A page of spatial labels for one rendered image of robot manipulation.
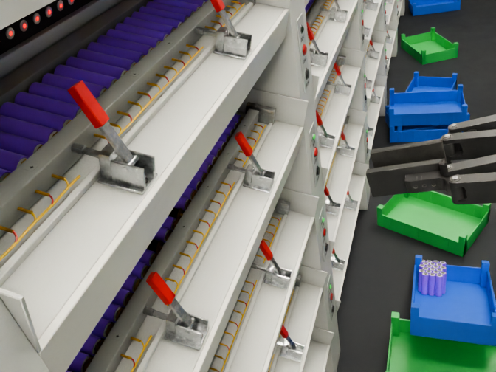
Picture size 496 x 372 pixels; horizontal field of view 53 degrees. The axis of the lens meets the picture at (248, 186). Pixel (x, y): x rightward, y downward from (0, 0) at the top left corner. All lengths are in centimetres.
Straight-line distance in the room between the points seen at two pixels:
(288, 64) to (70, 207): 51
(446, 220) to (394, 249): 23
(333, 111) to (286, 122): 46
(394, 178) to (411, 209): 136
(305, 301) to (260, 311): 28
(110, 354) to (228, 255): 19
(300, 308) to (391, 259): 66
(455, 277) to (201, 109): 122
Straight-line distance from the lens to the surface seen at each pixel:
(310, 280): 110
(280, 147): 80
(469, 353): 146
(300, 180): 93
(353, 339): 146
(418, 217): 182
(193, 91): 54
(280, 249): 90
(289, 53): 81
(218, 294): 58
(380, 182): 50
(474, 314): 147
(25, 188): 39
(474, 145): 52
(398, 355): 143
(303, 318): 105
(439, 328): 134
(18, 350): 31
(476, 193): 47
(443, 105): 233
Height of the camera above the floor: 117
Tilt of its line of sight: 35 degrees down
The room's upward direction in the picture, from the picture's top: 12 degrees counter-clockwise
